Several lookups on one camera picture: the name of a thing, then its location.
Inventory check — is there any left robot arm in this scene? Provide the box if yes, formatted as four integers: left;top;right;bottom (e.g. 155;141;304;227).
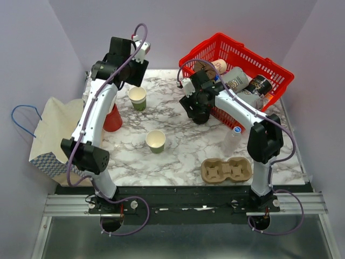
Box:
60;35;150;213

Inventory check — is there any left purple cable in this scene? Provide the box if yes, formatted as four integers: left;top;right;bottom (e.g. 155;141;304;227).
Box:
66;23;150;237

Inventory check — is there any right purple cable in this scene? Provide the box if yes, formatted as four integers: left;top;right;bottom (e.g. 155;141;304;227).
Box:
176;59;305;236

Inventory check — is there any cardboard cup carrier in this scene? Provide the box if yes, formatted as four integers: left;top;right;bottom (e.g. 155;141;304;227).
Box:
201;157;253;185

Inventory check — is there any red ribbed cup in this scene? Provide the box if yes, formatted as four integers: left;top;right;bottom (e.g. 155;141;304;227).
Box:
103;104;123;132

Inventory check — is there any brown cardboard disc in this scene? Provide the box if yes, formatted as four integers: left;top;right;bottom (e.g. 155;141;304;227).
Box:
193;61;216;80

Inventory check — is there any purple cable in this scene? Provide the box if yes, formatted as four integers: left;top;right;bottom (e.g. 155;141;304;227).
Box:
66;23;150;237
176;59;305;236

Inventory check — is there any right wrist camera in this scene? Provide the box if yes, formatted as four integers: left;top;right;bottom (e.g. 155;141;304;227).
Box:
177;78;195;98

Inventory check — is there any grey crumpled pouch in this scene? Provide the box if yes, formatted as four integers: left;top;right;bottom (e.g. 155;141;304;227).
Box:
237;90;264;111

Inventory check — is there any stack of black lids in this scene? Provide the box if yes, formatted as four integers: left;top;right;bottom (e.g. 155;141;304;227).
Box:
192;112;210;125

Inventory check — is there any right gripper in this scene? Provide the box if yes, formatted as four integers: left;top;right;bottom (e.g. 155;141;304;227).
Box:
178;90;209;120

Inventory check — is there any paper takeout bag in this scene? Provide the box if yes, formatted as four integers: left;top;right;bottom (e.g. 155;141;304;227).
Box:
11;96;98;187

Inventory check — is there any red plastic basket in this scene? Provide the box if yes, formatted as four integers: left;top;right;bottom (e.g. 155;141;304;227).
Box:
178;32;295;131

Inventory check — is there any pink patterned cup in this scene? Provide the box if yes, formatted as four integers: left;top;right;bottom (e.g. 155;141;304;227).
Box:
211;59;227;74

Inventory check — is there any clear plastic bottle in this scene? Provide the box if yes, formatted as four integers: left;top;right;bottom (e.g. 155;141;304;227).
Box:
221;126;242;157

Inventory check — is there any grey coffee bag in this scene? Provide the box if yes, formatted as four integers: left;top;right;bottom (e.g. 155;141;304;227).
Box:
222;66;249;94

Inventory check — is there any black coffee can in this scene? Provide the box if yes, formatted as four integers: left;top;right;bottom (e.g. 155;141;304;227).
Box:
245;74;273;97

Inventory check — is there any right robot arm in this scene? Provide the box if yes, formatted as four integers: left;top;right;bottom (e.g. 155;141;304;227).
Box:
177;70;284;212

